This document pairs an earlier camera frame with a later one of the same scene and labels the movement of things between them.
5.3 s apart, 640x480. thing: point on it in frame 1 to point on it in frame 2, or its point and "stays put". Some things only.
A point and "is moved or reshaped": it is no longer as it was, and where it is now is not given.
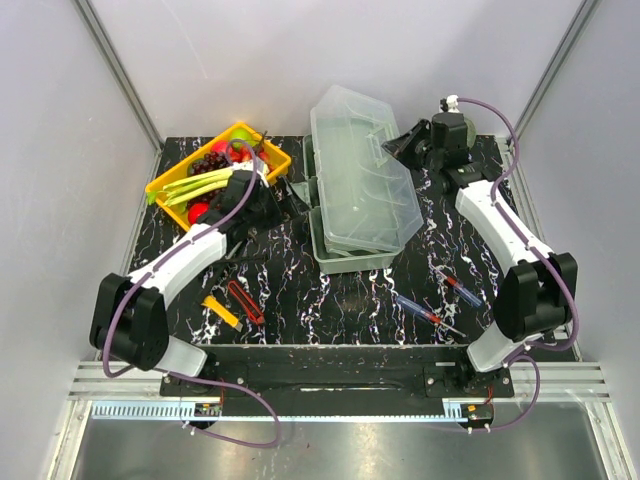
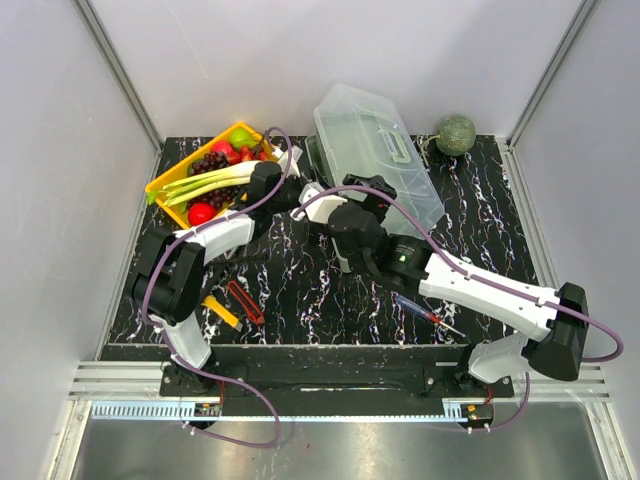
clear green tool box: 359,184 is moved or reshaped
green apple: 243,135 stays put
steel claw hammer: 251,234 is moved or reshaped
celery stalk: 178,192 stays put
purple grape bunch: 212,160 stays put
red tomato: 195,210 stays put
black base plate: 338,381 stays put
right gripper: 403,145 to 374,182
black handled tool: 241,259 stays put
